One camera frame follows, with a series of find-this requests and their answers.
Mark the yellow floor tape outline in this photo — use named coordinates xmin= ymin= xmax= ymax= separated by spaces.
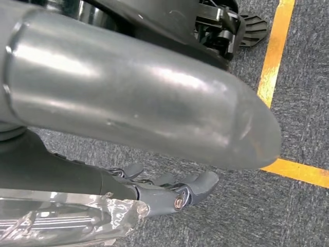
xmin=257 ymin=0 xmax=329 ymax=189

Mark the black robot leg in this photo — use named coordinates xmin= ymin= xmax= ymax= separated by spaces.
xmin=15 ymin=0 xmax=244 ymax=70

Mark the black robot foot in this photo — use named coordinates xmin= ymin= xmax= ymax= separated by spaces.
xmin=239 ymin=13 xmax=269 ymax=48

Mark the clear tape wrapped bracket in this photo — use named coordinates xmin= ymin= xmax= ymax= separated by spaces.
xmin=0 ymin=189 xmax=149 ymax=247

